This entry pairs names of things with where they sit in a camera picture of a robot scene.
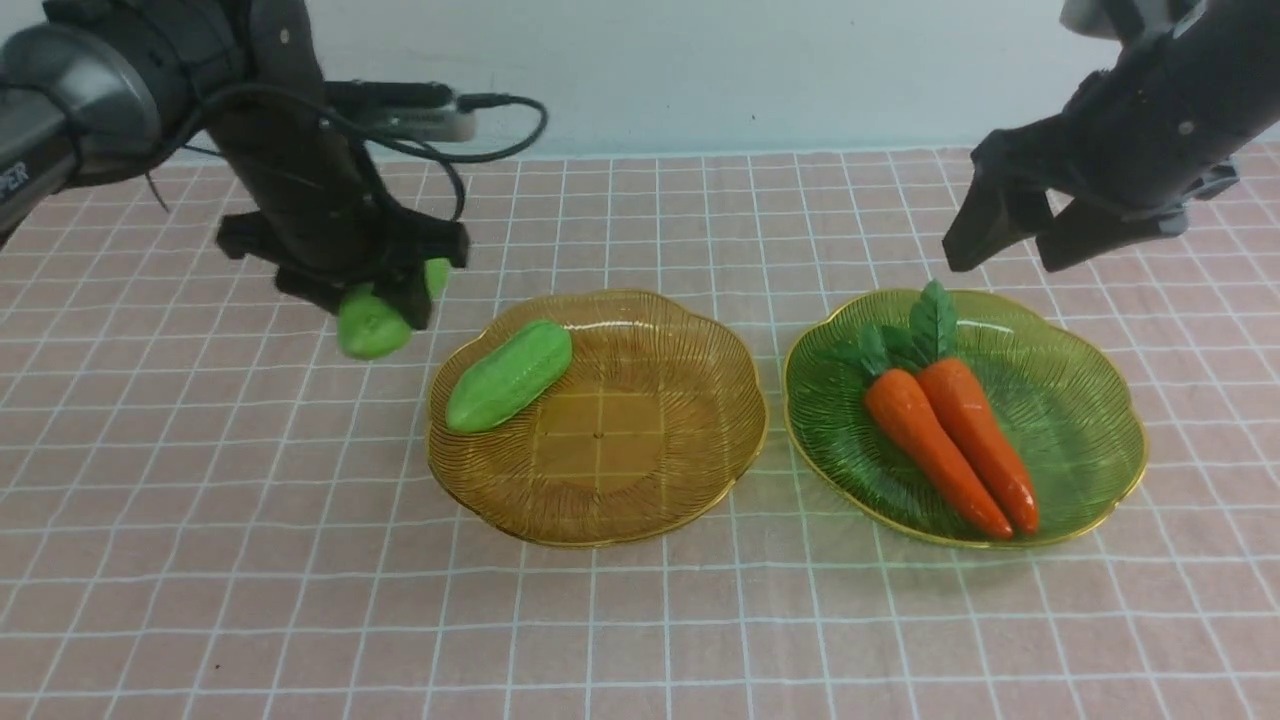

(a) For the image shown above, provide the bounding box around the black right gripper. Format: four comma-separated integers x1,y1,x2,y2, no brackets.
942,1,1277,273

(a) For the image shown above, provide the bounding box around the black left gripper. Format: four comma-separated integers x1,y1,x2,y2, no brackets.
205,1,470,331

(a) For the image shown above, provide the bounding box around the green toy cucumber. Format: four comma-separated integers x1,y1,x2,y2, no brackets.
445,320,573,434
337,258,451,360

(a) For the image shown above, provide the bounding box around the orange toy carrot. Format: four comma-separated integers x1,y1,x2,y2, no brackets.
887,281,1041,541
833,325,1014,541

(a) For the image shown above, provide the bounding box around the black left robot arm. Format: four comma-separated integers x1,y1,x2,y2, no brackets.
3,1,550,331

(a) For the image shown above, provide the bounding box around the green ribbed plastic plate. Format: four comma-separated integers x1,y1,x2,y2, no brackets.
782,288,1149,550

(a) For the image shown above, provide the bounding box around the pink checkered tablecloth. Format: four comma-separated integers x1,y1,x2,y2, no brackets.
1,145,1279,719

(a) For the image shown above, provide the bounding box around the amber ribbed plastic plate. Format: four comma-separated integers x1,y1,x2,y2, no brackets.
426,290,769,548

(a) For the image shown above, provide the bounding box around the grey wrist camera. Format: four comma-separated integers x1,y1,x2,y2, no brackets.
325,79,477,143
1059,0,1201,44

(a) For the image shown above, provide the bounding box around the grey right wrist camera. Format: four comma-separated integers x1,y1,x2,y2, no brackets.
1059,0,1201,44

